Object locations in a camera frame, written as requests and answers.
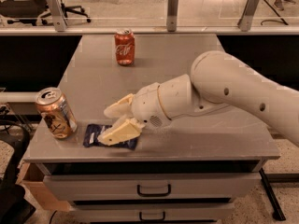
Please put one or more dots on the black table leg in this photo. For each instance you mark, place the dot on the black table leg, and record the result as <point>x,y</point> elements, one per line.
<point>277,211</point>

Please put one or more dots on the brown cardboard box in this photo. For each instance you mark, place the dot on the brown cardboard box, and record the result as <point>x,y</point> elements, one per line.
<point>32,178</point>

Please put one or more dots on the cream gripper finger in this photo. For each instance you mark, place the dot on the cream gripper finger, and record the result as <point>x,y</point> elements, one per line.
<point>123,129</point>
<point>121,108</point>

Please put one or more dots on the grey drawer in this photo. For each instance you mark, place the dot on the grey drawer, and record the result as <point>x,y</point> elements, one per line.
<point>153,212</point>
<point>149,187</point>

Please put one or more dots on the right metal bracket post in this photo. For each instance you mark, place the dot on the right metal bracket post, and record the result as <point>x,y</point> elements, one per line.
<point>246,19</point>

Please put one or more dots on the left metal bracket post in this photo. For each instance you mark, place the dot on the left metal bracket post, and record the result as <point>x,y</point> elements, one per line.
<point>57,14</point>

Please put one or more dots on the blue rxbar blueberry wrapper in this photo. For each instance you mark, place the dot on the blue rxbar blueberry wrapper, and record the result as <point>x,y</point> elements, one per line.
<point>91,138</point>

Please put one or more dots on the upper grey drawer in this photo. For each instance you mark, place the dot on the upper grey drawer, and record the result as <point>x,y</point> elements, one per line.
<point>149,187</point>

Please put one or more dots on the black chair at left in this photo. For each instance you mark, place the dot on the black chair at left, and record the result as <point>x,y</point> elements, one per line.
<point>14,208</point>

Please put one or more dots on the red soda can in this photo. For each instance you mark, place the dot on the red soda can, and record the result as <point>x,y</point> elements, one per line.
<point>124,46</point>

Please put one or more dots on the metal bracket post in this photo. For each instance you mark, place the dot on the metal bracket post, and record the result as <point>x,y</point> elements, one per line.
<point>57,14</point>
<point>172,15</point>
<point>246,19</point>

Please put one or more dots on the lower grey drawer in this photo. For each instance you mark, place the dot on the lower grey drawer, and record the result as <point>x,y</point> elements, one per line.
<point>153,212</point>

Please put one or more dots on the black office chair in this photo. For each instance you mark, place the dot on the black office chair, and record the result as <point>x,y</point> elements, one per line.
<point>27,11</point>

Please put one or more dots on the middle metal bracket post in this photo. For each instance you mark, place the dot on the middle metal bracket post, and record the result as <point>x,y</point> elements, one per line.
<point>172,15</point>

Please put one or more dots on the orange gold soda can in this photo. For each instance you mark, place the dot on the orange gold soda can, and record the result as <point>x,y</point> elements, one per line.
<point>53,107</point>

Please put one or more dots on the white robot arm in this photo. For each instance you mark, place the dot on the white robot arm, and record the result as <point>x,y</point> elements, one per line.
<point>217,79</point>

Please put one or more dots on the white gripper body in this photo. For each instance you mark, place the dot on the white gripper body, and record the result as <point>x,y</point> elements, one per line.
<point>146,104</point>

